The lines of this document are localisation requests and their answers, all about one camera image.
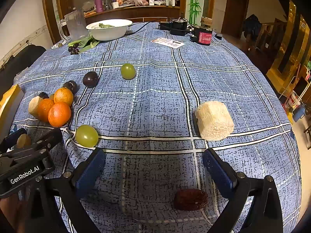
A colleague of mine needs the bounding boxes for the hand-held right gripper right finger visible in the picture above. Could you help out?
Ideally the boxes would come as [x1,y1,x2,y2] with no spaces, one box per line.
[202,148,284,233]

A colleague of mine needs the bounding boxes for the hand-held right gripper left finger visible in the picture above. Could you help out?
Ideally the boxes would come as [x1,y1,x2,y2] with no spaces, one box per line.
[27,147,106,233]

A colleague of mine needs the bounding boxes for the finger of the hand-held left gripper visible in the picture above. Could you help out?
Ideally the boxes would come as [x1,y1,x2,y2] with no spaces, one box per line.
[0,128,28,152]
[33,128,64,151]

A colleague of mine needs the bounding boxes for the orange mandarin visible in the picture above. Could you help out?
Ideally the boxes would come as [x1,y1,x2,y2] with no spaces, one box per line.
[53,88,74,107]
[48,101,72,128]
[37,98,55,123]

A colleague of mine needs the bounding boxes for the green plum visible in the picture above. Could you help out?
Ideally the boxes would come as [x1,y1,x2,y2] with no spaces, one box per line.
[121,63,136,80]
[75,124,99,148]

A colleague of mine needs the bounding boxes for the yellow-rimmed white foam tray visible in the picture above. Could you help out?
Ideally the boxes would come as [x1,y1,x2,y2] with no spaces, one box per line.
[0,84,25,139]

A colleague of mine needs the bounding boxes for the red dried date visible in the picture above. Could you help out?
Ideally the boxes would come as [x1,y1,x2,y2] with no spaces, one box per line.
[173,189,208,211]

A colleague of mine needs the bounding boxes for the beige round fruit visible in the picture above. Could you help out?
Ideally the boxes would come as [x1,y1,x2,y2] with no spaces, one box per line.
[194,101,235,142]

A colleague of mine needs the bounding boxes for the black sofa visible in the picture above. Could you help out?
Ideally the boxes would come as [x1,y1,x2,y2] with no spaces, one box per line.
[0,44,46,102]

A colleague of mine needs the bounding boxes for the blue plaid tablecloth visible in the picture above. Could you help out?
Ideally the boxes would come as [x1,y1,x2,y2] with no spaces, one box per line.
[12,21,304,233]

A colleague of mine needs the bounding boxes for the green vegetable leaves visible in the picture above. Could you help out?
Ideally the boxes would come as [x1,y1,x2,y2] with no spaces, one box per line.
[68,35,100,52]

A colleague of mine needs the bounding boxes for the glass mug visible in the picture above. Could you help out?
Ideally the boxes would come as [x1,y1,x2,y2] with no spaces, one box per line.
[58,8,88,42]

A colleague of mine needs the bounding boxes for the white enamel bowl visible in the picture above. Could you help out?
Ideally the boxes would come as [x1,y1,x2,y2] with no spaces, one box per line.
[86,19,133,41]

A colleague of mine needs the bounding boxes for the red black jar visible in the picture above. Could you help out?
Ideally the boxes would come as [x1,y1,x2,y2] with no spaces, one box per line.
[190,17,215,46]

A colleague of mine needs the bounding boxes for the white red paper card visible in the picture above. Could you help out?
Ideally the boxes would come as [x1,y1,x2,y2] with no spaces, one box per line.
[151,37,185,48]

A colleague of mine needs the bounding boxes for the dark hanging coat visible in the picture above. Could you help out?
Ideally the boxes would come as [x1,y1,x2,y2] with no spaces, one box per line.
[243,15,263,42]

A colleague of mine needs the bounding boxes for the black power adapter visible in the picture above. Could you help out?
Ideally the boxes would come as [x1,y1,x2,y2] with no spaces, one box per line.
[159,18,189,36]

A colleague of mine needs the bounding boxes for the wooden sideboard cabinet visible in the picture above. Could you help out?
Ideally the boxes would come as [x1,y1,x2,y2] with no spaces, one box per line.
[41,0,189,44]

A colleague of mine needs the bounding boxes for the brown wooden door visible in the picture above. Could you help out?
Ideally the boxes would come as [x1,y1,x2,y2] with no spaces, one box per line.
[222,0,249,39]

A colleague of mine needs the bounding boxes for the black cable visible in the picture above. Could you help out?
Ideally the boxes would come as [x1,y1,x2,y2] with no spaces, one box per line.
[126,21,168,36]

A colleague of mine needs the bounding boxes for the bamboo painted wall strip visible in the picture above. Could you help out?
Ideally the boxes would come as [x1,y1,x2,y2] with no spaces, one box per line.
[187,0,204,26]

